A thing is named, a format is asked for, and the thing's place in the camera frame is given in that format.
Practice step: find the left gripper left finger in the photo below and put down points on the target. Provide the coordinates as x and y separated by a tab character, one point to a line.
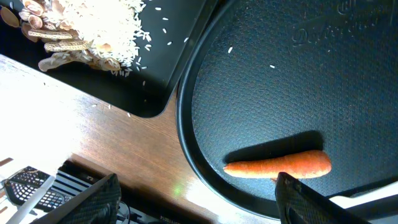
98	204

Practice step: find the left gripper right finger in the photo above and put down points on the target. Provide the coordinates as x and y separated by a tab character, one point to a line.
298	203

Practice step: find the white rice pile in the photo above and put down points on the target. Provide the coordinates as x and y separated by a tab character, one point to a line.
118	24

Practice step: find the black rectangular tray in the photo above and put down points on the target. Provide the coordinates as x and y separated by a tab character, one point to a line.
175	27

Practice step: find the round black serving tray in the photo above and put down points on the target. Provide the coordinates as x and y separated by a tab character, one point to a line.
270	78

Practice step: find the black keyboard below table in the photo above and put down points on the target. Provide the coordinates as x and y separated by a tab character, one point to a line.
21	186

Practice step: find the orange carrot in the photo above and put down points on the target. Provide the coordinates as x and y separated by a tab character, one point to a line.
303	165

